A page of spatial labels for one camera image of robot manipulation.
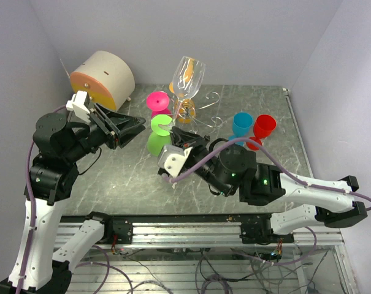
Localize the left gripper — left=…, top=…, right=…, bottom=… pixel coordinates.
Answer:
left=64, top=100, right=147, bottom=162

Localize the green plastic wine glass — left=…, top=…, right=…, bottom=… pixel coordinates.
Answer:
left=147, top=115, right=172, bottom=156

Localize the clear wine glass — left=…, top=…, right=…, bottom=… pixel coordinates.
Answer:
left=169, top=56, right=206, bottom=129

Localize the blue plastic wine glass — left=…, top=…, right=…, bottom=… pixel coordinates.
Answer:
left=229, top=112, right=253, bottom=140

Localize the red plastic wine glass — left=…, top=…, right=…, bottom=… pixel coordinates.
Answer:
left=249, top=114, right=277, bottom=145

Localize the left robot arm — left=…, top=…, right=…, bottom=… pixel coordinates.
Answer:
left=0, top=104, right=145, bottom=293

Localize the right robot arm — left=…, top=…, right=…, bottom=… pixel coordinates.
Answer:
left=163, top=127, right=368, bottom=243

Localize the orange plastic wine glass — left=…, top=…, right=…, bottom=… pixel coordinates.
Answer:
left=171, top=56, right=197, bottom=120

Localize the pink plastic wine glass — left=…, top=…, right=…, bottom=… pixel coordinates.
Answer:
left=146, top=91, right=171, bottom=118

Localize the round mini drawer cabinet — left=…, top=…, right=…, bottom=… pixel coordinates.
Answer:
left=70, top=50, right=135, bottom=111

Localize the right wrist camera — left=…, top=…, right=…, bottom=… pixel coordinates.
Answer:
left=158, top=145, right=193, bottom=178

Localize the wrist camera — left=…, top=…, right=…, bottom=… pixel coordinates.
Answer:
left=66, top=91, right=91, bottom=124
left=158, top=145, right=193, bottom=178

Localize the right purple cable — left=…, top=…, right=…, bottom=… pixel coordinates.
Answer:
left=160, top=137, right=371, bottom=270

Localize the purple cable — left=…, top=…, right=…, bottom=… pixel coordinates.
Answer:
left=160, top=137, right=371, bottom=270
left=13, top=104, right=71, bottom=294

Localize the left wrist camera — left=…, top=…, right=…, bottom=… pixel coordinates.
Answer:
left=66, top=91, right=91, bottom=124

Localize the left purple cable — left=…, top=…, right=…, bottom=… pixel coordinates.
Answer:
left=13, top=104, right=71, bottom=294

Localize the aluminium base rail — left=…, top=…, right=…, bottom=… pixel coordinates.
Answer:
left=53, top=214, right=345, bottom=249

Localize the floor cable bundle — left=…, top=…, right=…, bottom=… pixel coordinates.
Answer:
left=80, top=244, right=333, bottom=294

